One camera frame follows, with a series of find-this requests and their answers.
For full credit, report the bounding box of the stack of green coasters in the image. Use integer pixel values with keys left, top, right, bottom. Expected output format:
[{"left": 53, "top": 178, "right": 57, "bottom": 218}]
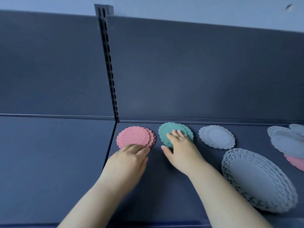
[{"left": 159, "top": 123, "right": 194, "bottom": 149}]

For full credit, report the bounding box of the person's left hand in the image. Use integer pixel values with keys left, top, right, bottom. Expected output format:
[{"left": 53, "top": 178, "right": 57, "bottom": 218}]
[{"left": 99, "top": 144, "right": 150, "bottom": 188}]

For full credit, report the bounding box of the person's right hand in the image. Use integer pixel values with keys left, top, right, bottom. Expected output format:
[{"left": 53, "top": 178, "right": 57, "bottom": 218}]
[{"left": 161, "top": 129, "right": 212, "bottom": 178}]

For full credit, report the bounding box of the person's left forearm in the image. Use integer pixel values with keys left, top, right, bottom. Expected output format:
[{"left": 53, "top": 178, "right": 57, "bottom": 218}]
[{"left": 57, "top": 173, "right": 143, "bottom": 228}]

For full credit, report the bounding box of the green coaster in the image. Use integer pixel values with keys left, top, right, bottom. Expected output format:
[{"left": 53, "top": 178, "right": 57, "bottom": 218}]
[{"left": 158, "top": 122, "right": 188, "bottom": 148}]

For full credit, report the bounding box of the clear shelf edge rail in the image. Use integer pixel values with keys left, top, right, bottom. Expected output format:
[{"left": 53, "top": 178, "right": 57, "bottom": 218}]
[{"left": 0, "top": 222, "right": 304, "bottom": 228}]

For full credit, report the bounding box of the black slotted shelf upright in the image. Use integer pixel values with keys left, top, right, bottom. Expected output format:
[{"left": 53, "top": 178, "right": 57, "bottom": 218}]
[{"left": 94, "top": 4, "right": 120, "bottom": 123}]

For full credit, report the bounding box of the mixed pile of coasters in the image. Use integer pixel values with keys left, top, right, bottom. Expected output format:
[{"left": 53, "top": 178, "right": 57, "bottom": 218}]
[{"left": 267, "top": 123, "right": 304, "bottom": 172}]

